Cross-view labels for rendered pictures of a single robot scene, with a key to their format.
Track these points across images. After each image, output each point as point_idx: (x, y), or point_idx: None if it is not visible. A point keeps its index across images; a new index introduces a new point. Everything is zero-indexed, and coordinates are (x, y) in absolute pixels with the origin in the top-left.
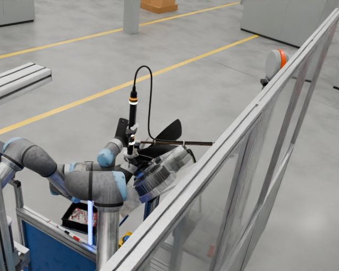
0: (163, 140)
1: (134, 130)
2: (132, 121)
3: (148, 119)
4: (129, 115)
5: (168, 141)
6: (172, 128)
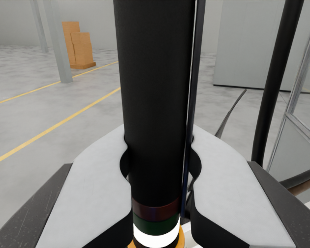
0: (299, 174)
1: (307, 235)
2: (176, 106)
3: (283, 66)
4: (122, 35)
5: None
6: (224, 125)
